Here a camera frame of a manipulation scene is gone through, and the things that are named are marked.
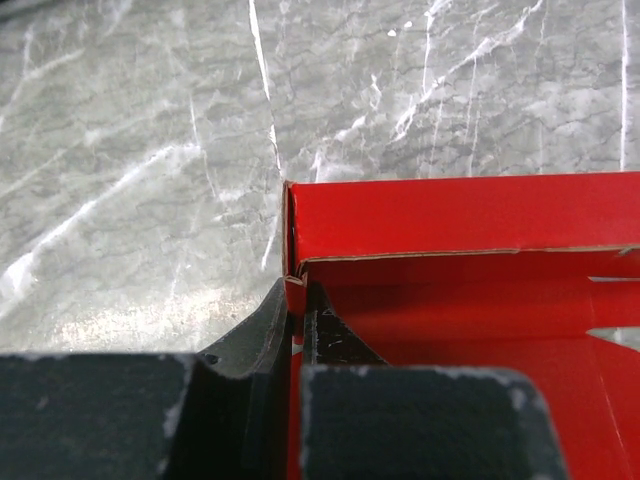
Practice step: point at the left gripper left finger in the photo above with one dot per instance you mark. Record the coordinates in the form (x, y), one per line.
(221, 413)

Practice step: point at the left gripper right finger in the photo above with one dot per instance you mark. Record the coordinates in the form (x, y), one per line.
(362, 418)

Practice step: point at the red paper box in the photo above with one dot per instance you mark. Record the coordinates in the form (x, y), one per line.
(516, 271)

